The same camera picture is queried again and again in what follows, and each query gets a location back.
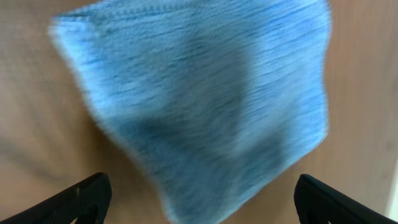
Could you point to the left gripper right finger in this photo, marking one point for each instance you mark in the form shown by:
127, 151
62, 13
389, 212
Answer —
318, 203

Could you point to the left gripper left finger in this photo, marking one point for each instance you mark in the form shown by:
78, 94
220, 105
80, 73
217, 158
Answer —
86, 202

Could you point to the blue microfiber cloth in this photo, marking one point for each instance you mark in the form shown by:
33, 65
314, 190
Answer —
213, 99

